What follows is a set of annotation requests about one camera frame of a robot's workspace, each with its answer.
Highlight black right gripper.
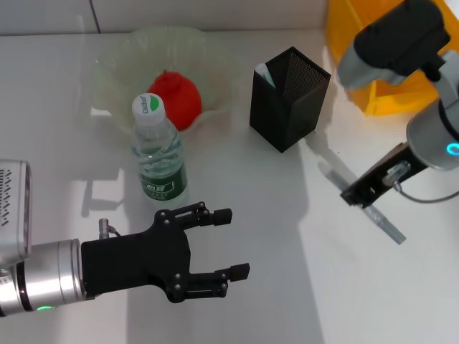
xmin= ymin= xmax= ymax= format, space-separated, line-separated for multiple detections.
xmin=340 ymin=143 xmax=428 ymax=209

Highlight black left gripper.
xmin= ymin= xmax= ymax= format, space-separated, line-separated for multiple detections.
xmin=80 ymin=201 xmax=251 ymax=304

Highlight water bottle green label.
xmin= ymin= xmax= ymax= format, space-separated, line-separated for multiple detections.
xmin=131 ymin=92 xmax=190 ymax=211

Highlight red-orange fruit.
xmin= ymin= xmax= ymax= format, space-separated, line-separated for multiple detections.
xmin=146 ymin=70 xmax=204 ymax=132

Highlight green pen white cap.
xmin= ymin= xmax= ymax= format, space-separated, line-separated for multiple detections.
xmin=255 ymin=62 xmax=278 ymax=90

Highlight black mesh pen holder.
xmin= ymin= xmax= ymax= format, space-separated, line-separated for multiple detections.
xmin=249 ymin=45 xmax=331 ymax=154

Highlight green glass fruit plate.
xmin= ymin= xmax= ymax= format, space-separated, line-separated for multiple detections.
xmin=89 ymin=27 xmax=240 ymax=136

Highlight yellow plastic bin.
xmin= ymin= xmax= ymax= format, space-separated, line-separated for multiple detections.
xmin=324 ymin=0 xmax=459 ymax=115

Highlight right gripper cable with plug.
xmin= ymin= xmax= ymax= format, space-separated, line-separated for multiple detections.
xmin=385 ymin=161 xmax=459 ymax=204

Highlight gripper cable with plug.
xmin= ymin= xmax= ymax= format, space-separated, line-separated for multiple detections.
xmin=98 ymin=217 xmax=123 ymax=240
xmin=385 ymin=161 xmax=459 ymax=204

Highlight left gripper cable with plug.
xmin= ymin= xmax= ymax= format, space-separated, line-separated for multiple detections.
xmin=98 ymin=217 xmax=123 ymax=240

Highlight silver vented camera box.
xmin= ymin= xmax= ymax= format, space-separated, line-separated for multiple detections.
xmin=0 ymin=160 xmax=33 ymax=261

